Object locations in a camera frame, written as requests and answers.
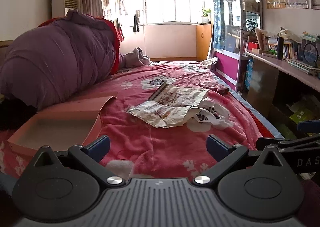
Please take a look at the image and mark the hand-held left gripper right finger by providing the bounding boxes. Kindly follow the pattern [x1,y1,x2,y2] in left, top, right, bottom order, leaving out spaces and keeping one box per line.
[194,134,285,187]

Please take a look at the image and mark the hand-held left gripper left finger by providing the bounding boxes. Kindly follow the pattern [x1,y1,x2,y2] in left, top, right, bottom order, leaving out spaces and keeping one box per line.
[30,135,125,187]

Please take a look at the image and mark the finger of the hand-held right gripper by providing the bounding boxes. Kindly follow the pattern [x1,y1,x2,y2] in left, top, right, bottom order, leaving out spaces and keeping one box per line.
[297,120,320,134]
[256,136,320,154]

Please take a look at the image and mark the pink cardboard box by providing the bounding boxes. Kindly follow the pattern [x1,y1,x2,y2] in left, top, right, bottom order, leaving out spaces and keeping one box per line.
[7,95,118,159]

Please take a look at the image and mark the beige printed shopping bag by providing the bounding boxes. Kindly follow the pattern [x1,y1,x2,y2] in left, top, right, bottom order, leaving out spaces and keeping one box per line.
[127,82,233,130]

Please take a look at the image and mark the green books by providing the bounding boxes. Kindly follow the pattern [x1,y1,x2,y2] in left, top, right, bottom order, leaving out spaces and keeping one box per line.
[289,102,316,124]

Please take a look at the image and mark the pink floral blanket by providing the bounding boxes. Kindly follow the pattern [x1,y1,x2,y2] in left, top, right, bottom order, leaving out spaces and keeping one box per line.
[0,60,285,185]

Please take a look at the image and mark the brown cardboard panel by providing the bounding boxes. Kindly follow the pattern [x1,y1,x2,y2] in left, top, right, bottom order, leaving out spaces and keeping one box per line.
[247,60,280,118]

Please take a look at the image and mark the blue package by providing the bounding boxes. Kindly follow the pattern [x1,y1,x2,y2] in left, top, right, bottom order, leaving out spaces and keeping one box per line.
[245,59,254,90]

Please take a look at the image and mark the row of books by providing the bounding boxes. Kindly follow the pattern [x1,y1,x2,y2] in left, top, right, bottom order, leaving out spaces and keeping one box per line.
[269,39,302,62]

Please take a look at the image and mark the black bottle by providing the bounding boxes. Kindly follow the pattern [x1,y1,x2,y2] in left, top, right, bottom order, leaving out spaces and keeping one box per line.
[276,37,284,60]

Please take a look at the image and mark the white cloth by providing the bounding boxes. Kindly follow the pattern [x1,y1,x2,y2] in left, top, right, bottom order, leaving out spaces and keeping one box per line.
[201,57,218,70]

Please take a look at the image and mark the lilac cloth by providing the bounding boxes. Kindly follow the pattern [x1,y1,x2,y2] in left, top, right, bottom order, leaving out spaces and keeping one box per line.
[120,47,152,68]

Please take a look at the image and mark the purple quilt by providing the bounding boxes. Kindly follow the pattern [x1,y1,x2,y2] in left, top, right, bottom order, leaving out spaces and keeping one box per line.
[0,9,125,112]

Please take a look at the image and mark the wooden cabinet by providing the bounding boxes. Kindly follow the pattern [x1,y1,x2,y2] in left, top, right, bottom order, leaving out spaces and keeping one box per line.
[196,23,213,62]

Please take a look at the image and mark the glass display cabinet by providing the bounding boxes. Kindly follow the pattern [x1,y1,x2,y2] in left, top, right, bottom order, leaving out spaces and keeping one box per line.
[212,0,263,92]

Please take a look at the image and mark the green houseplant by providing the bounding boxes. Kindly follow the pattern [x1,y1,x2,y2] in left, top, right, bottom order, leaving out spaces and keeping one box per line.
[244,18,258,36]

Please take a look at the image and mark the dark hanging garment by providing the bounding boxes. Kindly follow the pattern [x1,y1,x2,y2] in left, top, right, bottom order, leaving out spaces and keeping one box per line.
[132,14,141,33]

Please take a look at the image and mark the blue banner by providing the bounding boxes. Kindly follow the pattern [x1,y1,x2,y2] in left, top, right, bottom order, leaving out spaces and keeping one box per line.
[211,0,226,50]

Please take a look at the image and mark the potted plant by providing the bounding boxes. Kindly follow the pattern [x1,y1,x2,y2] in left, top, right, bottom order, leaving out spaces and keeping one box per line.
[201,8,212,24]

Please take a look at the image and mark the wooden headboard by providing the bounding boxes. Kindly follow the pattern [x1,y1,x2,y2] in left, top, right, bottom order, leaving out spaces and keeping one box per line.
[0,40,16,55]

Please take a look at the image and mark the white air conditioner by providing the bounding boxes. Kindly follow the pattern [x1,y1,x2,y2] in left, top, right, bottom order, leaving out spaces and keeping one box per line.
[51,0,82,18]

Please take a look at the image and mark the window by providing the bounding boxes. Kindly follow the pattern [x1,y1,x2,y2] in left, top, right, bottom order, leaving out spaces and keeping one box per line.
[100,0,213,27]

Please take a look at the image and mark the round black frame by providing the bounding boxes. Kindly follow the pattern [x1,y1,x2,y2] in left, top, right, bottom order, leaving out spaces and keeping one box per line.
[301,39,320,68]

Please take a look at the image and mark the wooden picture frame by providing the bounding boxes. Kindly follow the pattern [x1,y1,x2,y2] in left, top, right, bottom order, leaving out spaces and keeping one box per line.
[254,28,269,51]

